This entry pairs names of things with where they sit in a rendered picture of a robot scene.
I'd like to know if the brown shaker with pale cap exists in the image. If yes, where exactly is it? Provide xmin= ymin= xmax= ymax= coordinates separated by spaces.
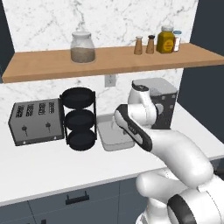
xmin=133 ymin=35 xmax=144 ymax=56

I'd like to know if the black three-tier wire stand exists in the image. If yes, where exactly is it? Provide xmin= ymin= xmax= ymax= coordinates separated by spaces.
xmin=59 ymin=87 xmax=98 ymax=152

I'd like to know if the grey four-slot toaster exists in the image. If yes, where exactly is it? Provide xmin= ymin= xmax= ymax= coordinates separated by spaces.
xmin=8 ymin=98 xmax=66 ymax=147

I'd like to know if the wooden wall shelf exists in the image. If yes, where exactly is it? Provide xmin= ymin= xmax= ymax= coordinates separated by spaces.
xmin=1 ymin=42 xmax=224 ymax=84

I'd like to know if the brown shaker with black cap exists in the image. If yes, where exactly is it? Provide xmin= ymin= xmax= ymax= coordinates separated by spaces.
xmin=145 ymin=34 xmax=156 ymax=55

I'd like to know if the white wall outlet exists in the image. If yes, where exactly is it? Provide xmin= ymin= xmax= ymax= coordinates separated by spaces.
xmin=104 ymin=73 xmax=117 ymax=88

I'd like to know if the glass jar with lid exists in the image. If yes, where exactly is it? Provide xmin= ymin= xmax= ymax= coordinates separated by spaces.
xmin=69 ymin=31 xmax=96 ymax=65

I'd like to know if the grey and black coffee machine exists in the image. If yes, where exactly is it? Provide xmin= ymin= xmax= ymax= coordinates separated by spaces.
xmin=131 ymin=77 xmax=179 ymax=130

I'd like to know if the small white bottle blue cap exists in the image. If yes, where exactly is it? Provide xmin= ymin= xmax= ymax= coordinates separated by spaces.
xmin=172 ymin=30 xmax=183 ymax=53

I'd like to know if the grey drawer front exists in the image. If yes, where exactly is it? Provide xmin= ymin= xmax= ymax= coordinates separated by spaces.
xmin=27 ymin=180 xmax=122 ymax=217

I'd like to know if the black drawer handle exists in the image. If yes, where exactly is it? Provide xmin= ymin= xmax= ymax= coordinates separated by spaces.
xmin=65 ymin=191 xmax=90 ymax=206

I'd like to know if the yellow jar with white lid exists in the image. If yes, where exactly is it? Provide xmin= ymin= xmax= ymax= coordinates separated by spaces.
xmin=156 ymin=24 xmax=176 ymax=54

